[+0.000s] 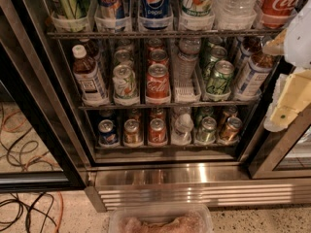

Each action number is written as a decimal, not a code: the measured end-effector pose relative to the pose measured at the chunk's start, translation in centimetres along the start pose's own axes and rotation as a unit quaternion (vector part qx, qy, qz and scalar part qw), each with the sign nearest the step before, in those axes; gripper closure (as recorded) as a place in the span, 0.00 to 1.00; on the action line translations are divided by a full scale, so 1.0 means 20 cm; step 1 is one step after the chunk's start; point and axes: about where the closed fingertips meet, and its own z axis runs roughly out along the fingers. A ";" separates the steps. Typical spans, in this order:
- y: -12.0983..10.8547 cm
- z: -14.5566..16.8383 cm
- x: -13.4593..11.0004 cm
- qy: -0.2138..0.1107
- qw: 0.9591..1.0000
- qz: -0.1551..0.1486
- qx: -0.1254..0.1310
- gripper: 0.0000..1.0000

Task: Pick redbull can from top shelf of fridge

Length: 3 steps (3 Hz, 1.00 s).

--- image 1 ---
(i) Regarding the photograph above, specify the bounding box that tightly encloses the blue can bottom shelf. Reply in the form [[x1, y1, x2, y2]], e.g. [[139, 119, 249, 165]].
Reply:
[[98, 119, 119, 145]]

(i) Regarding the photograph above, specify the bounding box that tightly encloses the right fridge glass door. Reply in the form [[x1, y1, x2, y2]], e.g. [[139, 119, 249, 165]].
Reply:
[[240, 59, 311, 179]]

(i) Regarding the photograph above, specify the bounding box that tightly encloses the orange can bottom shelf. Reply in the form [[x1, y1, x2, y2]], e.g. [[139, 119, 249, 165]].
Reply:
[[149, 118, 166, 144]]

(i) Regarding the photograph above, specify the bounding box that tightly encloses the Coca-Cola can top shelf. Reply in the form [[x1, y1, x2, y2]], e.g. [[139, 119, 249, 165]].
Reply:
[[261, 0, 297, 28]]

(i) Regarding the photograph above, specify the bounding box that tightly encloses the fridge glass door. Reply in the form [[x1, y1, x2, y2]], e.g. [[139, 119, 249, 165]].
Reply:
[[240, 59, 311, 179], [0, 0, 88, 192]]

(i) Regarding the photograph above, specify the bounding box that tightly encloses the front Coca-Cola can middle shelf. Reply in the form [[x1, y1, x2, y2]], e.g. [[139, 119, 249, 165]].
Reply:
[[147, 64, 169, 99]]

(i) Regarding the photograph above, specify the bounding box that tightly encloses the front tea bottle left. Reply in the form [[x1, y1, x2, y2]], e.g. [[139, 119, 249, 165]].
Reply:
[[72, 45, 107, 102]]

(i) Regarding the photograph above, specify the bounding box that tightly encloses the green can shelf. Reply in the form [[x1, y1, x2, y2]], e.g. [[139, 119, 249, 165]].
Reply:
[[45, 0, 91, 20], [206, 60, 234, 95], [196, 116, 217, 143]]

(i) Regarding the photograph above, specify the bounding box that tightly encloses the tea bottle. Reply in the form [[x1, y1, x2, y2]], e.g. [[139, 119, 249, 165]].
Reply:
[[72, 45, 107, 102], [234, 51, 274, 96]]

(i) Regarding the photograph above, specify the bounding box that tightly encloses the water bottle bottom shelf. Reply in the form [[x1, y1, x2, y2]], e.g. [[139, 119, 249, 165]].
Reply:
[[171, 114, 194, 146]]

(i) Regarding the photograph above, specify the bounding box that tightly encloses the gold can bottom shelf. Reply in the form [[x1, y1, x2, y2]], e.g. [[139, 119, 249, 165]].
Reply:
[[219, 116, 242, 141]]

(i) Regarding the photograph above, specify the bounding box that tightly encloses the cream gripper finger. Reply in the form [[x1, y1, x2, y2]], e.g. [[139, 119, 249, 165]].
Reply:
[[263, 68, 311, 132], [262, 29, 287, 56]]

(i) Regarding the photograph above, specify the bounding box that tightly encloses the green can top shelf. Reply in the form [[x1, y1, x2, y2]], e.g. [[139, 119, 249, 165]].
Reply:
[[45, 0, 91, 20]]

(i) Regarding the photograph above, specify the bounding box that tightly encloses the coca-cola can shelf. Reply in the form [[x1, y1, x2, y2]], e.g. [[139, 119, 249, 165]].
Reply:
[[261, 0, 297, 28], [147, 64, 169, 99]]

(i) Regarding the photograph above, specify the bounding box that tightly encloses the water bottle shelf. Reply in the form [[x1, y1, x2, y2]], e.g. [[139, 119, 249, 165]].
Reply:
[[176, 38, 201, 81], [215, 0, 262, 17], [171, 114, 194, 146]]

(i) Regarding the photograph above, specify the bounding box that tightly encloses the front green can middle shelf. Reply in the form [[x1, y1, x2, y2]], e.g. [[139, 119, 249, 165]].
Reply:
[[206, 60, 234, 95]]

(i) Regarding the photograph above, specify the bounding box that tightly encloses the clear plastic food container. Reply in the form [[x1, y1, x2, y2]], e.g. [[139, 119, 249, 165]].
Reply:
[[108, 203, 214, 233]]

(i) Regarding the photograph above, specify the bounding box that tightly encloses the orange cable on floor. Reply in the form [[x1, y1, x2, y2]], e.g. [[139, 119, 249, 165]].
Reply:
[[0, 109, 64, 233]]

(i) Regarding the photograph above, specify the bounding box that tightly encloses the front tea bottle right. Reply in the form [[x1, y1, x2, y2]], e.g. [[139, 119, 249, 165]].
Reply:
[[234, 51, 274, 96]]

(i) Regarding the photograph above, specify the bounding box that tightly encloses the water bottle middle shelf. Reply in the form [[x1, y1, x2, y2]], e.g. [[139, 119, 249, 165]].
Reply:
[[176, 38, 201, 81]]

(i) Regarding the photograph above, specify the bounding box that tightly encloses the front 7up can middle shelf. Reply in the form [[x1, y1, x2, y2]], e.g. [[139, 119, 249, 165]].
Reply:
[[113, 64, 137, 99]]

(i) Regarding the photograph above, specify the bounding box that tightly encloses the brown can bottom shelf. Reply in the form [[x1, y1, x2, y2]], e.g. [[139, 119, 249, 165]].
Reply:
[[124, 119, 142, 144]]

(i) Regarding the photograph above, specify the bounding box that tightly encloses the black cable on floor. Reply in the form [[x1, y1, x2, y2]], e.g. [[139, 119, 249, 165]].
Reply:
[[0, 102, 58, 233]]

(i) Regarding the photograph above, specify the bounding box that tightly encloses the water bottle top shelf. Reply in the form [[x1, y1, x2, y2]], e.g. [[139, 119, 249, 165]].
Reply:
[[215, 0, 262, 17]]

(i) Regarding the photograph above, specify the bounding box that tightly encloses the steel fridge bottom grille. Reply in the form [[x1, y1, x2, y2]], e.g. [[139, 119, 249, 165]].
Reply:
[[85, 163, 311, 212]]

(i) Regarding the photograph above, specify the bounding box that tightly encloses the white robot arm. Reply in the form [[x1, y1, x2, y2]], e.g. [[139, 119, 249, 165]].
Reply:
[[263, 0, 311, 132]]

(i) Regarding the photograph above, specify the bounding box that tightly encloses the Pepsi can top shelf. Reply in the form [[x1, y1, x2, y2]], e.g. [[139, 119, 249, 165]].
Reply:
[[141, 0, 169, 18]]

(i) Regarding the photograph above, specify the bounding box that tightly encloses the left fridge glass door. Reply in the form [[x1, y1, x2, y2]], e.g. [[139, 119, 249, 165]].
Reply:
[[0, 0, 88, 192]]

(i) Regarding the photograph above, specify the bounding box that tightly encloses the green can bottom shelf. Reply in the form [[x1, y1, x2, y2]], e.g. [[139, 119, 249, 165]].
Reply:
[[196, 116, 217, 143]]

